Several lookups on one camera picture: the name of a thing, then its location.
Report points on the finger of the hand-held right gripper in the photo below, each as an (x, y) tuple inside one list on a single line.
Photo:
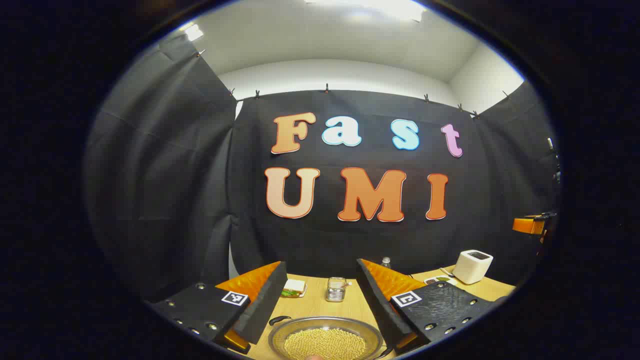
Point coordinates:
[(527, 225)]

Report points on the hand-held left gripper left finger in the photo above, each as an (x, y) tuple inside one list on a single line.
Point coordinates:
[(265, 305)]

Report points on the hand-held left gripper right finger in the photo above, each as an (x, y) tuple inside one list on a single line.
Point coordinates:
[(377, 305)]

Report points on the steel pot with soybeans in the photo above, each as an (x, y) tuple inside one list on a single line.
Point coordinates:
[(325, 345)]

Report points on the sandwich on white plate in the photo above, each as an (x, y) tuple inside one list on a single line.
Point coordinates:
[(294, 287)]

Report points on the clear plastic water bottle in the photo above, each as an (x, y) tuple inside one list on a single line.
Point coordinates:
[(386, 262)]

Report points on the white toaster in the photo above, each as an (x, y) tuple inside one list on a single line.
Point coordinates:
[(470, 270)]

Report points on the large ceiling light panel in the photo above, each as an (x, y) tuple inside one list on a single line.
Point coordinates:
[(385, 7)]

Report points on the small ceiling light panel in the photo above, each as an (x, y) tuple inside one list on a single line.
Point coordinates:
[(194, 32)]

